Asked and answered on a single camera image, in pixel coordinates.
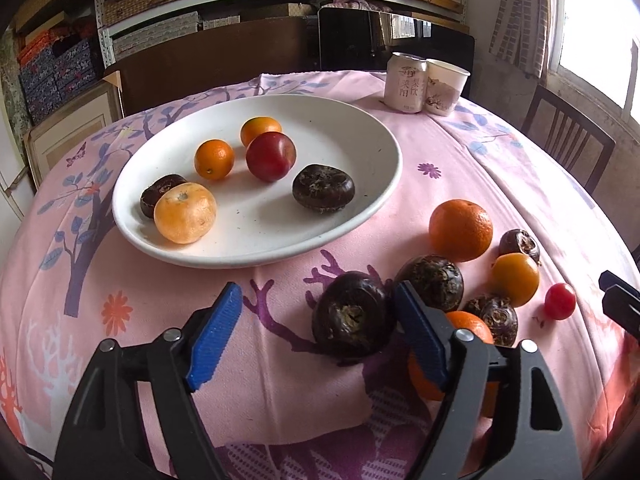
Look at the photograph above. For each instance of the small red cherry tomato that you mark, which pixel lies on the small red cherry tomato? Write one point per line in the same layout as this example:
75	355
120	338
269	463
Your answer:
559	301

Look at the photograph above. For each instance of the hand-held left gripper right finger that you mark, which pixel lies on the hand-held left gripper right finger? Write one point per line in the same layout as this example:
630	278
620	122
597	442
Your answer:
420	335

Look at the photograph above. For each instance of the dark wooden chair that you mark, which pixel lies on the dark wooden chair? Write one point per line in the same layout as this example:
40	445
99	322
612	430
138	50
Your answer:
570	135

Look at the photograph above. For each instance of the stack of blue patterned boxes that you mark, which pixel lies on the stack of blue patterned boxes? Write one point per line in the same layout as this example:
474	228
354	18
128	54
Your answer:
60	77

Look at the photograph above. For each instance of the bright orange mandarin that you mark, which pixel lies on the bright orange mandarin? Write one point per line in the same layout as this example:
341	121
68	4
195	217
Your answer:
460	230
425	380

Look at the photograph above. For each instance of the brown wooden board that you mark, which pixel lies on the brown wooden board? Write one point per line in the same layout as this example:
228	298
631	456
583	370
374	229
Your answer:
215	55

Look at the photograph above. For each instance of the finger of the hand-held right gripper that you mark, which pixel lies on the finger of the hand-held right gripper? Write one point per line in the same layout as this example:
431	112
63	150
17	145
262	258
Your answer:
625	312
617	281

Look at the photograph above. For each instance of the pale orange mandarin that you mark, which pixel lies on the pale orange mandarin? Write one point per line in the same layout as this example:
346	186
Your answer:
185	212

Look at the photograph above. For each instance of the white window frame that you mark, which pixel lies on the white window frame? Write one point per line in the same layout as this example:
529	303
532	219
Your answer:
595	35

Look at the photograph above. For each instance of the large dark water chestnut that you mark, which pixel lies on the large dark water chestnut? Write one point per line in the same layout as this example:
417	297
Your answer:
352	322

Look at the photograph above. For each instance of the white drink can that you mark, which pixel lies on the white drink can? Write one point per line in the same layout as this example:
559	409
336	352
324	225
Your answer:
405	82

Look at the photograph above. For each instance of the small orange kumquat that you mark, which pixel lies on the small orange kumquat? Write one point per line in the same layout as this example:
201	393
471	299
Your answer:
214	159
257	127

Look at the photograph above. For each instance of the white paper cup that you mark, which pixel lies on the white paper cup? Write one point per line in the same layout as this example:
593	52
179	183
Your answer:
445	87

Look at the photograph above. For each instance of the yellow-orange kumquat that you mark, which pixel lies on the yellow-orange kumquat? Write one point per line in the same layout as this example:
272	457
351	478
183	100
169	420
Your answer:
515	279

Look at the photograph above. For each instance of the black panel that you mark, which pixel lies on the black panel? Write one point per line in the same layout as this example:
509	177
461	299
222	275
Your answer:
350	40

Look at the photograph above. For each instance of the white oval plate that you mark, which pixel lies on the white oval plate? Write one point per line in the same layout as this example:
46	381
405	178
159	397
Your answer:
260	225

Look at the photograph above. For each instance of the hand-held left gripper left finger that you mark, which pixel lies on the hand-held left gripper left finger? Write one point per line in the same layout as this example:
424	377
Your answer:
215	340

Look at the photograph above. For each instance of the pink printed tablecloth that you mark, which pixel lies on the pink printed tablecloth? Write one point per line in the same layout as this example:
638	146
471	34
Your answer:
280	400

